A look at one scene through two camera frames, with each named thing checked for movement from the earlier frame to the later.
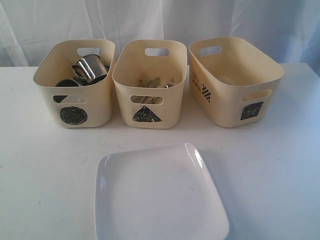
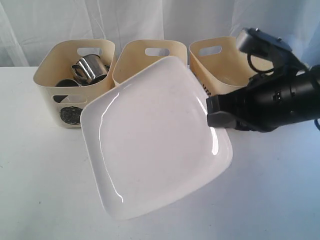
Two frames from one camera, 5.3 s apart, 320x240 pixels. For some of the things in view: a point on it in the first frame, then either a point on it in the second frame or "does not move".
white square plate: [160, 192] -> [148, 141]
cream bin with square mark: [237, 80] does not move
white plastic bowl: [74, 99] does not move
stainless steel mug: [64, 82] does not move
